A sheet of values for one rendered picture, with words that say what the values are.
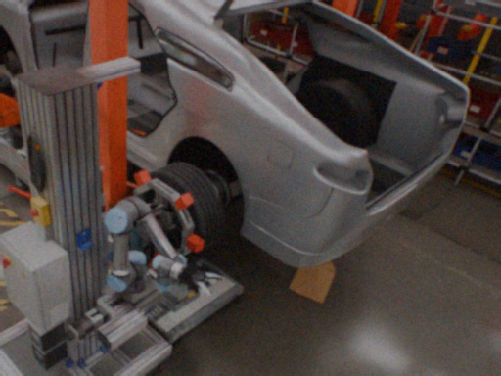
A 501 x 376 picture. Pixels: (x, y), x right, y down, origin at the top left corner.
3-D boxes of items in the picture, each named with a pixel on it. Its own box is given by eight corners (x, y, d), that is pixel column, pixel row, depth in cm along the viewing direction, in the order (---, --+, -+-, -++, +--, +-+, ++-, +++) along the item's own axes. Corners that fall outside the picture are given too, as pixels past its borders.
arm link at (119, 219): (137, 281, 267) (140, 203, 232) (121, 298, 257) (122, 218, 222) (120, 273, 271) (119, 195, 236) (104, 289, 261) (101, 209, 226)
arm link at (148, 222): (129, 192, 248) (177, 267, 260) (116, 202, 241) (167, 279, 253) (143, 185, 240) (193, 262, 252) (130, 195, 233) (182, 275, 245)
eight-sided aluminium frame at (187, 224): (189, 268, 329) (197, 205, 294) (182, 272, 325) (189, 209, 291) (139, 229, 357) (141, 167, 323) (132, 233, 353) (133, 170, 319)
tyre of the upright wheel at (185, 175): (187, 255, 369) (241, 236, 315) (164, 267, 356) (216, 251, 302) (149, 178, 366) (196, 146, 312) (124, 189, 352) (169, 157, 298)
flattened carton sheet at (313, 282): (337, 266, 432) (338, 263, 430) (321, 304, 394) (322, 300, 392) (305, 254, 441) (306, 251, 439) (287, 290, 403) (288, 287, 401)
